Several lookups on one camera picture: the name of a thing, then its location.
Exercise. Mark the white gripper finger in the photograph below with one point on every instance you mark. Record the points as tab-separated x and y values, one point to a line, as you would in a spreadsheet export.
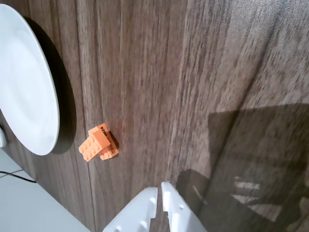
176	210
140	210

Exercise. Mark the plain orange lego block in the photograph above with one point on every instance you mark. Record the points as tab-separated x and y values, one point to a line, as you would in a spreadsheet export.
90	148

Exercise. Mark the orange lego block black print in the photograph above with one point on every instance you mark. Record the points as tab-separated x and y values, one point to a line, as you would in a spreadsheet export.
111	149

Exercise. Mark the white round plate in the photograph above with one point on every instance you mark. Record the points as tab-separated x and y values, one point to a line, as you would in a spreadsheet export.
24	84

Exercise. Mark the white round object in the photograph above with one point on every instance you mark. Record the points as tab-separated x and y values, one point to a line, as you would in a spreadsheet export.
2	137

